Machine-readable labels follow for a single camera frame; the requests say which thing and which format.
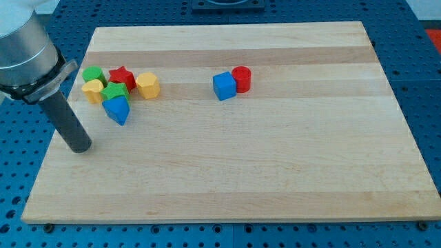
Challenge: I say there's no yellow heart block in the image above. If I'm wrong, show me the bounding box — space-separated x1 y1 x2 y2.
81 79 104 104

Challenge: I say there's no light wooden board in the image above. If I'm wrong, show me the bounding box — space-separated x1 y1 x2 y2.
21 21 440 224

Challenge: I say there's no red cylinder block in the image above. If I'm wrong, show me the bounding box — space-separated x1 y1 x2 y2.
232 66 252 93

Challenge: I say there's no red star block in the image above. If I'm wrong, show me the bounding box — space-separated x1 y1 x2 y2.
109 66 136 92

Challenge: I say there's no green star block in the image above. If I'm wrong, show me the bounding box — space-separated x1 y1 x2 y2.
100 82 130 102

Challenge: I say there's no blue triangular block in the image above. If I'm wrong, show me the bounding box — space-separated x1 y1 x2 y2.
102 96 130 126

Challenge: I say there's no dark grey cylindrical pointer rod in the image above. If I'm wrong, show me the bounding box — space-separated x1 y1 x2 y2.
38 90 92 154

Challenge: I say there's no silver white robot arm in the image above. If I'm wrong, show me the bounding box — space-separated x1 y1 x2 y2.
1 0 78 104

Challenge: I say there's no green cylinder block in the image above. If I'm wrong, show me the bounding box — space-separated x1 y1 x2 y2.
82 66 107 87

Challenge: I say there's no blue cube block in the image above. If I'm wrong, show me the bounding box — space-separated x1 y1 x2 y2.
213 72 236 101

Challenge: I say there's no yellow hexagon block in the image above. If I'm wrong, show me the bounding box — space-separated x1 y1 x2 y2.
136 72 160 99

